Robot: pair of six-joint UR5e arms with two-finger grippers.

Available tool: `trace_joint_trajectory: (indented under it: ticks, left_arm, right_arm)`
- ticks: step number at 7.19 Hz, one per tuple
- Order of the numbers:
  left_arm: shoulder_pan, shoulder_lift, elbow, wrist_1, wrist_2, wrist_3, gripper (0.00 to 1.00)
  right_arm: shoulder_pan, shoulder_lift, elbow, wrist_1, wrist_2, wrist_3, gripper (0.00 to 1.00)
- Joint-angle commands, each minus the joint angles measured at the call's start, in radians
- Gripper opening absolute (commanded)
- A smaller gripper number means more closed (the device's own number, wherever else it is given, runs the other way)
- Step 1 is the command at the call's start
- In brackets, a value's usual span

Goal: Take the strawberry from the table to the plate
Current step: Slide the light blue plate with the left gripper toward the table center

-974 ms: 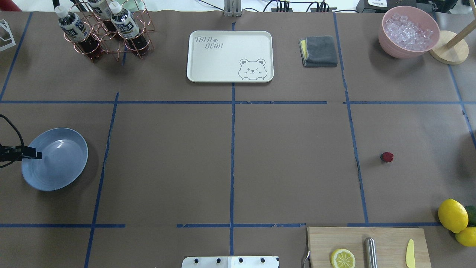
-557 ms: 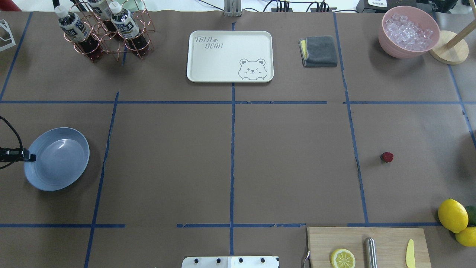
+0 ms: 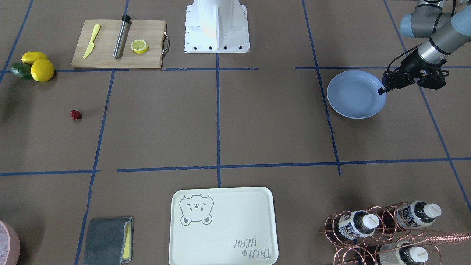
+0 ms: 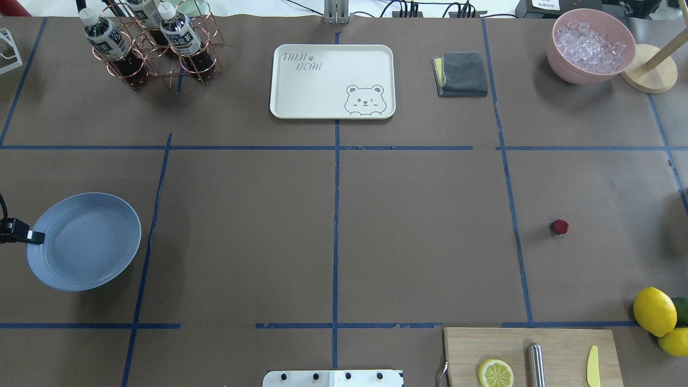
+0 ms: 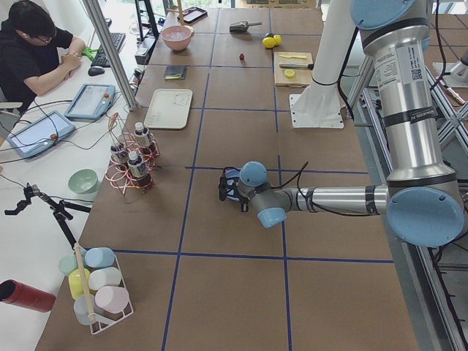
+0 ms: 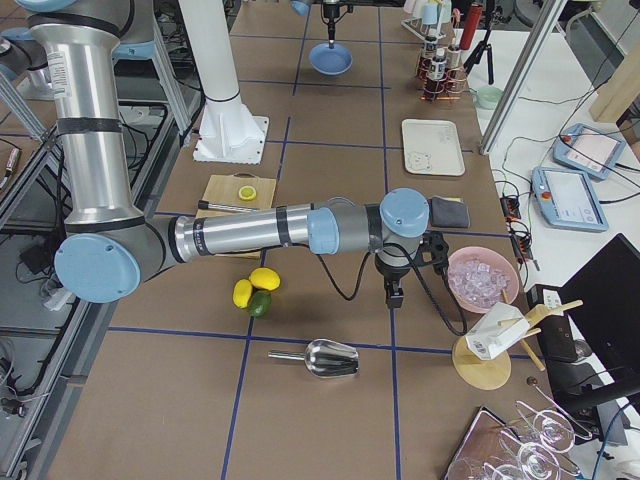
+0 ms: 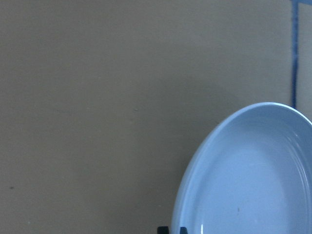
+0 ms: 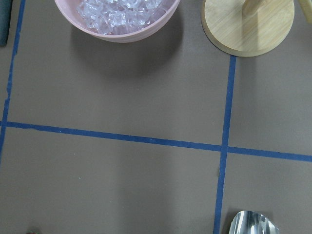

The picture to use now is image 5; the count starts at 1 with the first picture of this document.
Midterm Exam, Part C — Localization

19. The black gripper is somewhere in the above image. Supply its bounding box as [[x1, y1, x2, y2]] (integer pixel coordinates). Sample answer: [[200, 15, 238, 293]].
[[218, 175, 249, 212]]

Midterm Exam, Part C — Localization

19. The blue plastic plate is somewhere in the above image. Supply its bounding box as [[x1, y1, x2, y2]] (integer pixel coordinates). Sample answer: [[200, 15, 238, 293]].
[[219, 167, 240, 202]]

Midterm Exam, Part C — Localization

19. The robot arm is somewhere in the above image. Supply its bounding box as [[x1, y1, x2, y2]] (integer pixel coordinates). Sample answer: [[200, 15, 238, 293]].
[[219, 1, 467, 247]]

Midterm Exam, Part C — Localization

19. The bottle white cap lower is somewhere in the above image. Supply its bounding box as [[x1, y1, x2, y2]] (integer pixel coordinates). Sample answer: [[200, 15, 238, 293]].
[[128, 151, 148, 179]]

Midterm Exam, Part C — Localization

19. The bottle white cap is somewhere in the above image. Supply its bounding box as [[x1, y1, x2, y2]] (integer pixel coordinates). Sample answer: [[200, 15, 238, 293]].
[[128, 151, 148, 179], [135, 122, 151, 148], [110, 143, 128, 164]]

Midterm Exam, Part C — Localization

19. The cream bear tray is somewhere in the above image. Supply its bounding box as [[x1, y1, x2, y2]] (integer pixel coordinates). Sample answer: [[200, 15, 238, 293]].
[[143, 88, 193, 129]]

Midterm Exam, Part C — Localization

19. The bottle white cap right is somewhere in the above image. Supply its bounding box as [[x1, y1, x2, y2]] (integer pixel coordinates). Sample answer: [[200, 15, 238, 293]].
[[135, 122, 151, 148]]

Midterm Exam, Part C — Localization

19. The bottle white cap left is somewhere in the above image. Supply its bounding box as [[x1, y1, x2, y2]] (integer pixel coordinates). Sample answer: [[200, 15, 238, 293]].
[[110, 143, 128, 164]]

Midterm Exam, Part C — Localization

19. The grey yellow folded cloth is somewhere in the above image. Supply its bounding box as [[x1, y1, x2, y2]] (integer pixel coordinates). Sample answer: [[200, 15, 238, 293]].
[[164, 65, 187, 80]]

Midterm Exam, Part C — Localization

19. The wooden cutting board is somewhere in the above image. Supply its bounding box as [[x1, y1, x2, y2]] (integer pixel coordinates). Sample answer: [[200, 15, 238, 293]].
[[273, 52, 314, 87]]

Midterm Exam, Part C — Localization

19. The steel cylinder black cap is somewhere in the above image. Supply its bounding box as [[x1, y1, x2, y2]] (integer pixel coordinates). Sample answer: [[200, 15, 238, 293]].
[[279, 64, 314, 70]]

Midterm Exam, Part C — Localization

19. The green bowl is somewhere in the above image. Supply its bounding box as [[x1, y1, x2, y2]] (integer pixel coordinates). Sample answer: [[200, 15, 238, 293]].
[[68, 169, 99, 195]]

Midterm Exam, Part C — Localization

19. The white plastic cup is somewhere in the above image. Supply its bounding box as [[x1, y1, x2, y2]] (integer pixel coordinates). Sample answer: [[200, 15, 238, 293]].
[[88, 267, 122, 291]]

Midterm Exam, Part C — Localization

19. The blue plastic cup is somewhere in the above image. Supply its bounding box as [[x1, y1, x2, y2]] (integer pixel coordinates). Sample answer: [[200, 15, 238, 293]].
[[85, 247, 115, 269]]

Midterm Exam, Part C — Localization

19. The yellow plastic knife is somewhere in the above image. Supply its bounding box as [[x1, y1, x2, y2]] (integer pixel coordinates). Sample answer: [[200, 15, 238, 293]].
[[279, 54, 308, 60]]

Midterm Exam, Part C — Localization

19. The yellow lemon front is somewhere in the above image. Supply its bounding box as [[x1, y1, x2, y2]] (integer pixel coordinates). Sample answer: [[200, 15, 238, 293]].
[[262, 37, 276, 49]]

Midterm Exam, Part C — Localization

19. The yellow lemon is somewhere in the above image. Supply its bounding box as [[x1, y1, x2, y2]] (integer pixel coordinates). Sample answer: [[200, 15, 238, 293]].
[[273, 34, 282, 46], [262, 37, 276, 49]]

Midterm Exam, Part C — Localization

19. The yellow lemon back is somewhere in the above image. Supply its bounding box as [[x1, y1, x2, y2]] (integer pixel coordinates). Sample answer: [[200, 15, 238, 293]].
[[273, 34, 282, 46]]

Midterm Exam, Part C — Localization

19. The pink bowl of ice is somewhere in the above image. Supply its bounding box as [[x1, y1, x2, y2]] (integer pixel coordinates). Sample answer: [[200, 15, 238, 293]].
[[161, 26, 192, 51]]

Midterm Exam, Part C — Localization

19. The blue teach pendant far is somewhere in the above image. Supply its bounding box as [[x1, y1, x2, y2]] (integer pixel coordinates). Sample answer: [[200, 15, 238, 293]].
[[64, 83, 116, 120]]

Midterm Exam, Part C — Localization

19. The blue teach pendant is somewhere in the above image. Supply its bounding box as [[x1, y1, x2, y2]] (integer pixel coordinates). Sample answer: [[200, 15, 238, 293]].
[[64, 83, 116, 120], [7, 110, 75, 158]]

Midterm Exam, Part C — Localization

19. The metal scoop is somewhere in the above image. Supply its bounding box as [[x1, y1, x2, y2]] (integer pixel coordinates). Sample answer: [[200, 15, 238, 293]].
[[229, 20, 263, 34]]

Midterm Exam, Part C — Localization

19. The black tripod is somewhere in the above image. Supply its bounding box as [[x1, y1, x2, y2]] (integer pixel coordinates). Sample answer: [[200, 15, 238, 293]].
[[4, 183, 92, 253]]

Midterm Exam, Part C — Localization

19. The pale green plastic cup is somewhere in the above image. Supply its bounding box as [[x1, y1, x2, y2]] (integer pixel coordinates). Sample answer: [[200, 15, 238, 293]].
[[58, 254, 78, 276]]

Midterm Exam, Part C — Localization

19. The black computer mouse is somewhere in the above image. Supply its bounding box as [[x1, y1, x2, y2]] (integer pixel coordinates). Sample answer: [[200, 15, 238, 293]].
[[88, 66, 105, 77]]

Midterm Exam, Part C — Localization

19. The yellow plastic cup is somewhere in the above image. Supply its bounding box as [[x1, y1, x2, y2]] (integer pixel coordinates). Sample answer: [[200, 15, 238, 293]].
[[68, 268, 84, 300]]

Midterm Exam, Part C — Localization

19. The black keyboard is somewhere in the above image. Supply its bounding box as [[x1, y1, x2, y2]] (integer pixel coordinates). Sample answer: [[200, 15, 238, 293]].
[[90, 31, 127, 69]]

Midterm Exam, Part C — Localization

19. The blue teach pendant near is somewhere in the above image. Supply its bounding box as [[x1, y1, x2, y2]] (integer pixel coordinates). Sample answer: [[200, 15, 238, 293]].
[[7, 110, 75, 158]]

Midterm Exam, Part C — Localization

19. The seated person black shirt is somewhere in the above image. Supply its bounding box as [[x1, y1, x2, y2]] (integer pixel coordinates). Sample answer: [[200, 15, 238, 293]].
[[1, 1, 86, 114]]

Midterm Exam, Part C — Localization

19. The red cylinder bottle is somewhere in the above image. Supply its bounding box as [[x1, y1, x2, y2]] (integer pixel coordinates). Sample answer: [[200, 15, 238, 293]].
[[1, 279, 56, 312]]

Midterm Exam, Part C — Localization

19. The copper wire bottle rack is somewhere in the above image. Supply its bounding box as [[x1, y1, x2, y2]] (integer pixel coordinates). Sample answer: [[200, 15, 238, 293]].
[[105, 113, 160, 194]]

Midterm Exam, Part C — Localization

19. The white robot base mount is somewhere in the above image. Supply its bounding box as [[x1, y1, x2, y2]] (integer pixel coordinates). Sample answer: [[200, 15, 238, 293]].
[[290, 1, 356, 129]]

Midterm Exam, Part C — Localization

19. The white wire cup rack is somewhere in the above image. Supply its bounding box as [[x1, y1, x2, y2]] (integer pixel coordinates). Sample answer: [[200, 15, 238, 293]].
[[73, 244, 134, 335]]

